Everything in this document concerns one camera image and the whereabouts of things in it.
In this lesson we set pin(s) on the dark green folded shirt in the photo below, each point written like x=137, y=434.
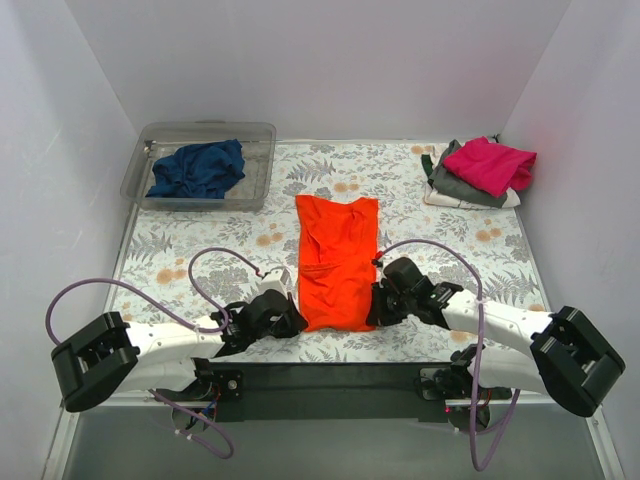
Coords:
x=427, y=165

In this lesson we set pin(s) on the floral table mat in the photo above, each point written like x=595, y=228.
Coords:
x=184, y=266

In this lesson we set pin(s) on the pink folded t shirt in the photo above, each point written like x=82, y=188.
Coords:
x=492, y=167

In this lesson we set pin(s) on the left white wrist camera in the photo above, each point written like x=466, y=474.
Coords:
x=277, y=279

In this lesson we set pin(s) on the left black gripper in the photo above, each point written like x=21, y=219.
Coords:
x=291, y=318

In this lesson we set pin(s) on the clear plastic bin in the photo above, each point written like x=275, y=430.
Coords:
x=158, y=140

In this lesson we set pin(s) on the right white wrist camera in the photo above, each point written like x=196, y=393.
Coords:
x=382, y=267

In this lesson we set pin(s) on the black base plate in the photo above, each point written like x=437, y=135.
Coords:
x=320, y=391

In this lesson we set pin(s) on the grey folded t shirt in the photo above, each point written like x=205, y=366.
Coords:
x=449, y=184

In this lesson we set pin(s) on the orange t shirt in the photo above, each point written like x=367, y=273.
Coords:
x=335, y=272

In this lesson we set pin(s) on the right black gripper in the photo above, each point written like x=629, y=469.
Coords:
x=378, y=305

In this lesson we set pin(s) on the blue t shirt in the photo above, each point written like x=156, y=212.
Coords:
x=199, y=171

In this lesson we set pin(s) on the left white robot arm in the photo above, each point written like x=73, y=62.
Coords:
x=111, y=355

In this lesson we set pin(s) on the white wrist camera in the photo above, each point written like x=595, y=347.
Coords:
x=277, y=279
x=382, y=267

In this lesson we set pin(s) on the white folded shirt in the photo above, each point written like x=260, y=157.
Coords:
x=433, y=197

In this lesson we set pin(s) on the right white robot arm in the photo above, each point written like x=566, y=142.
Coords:
x=561, y=355

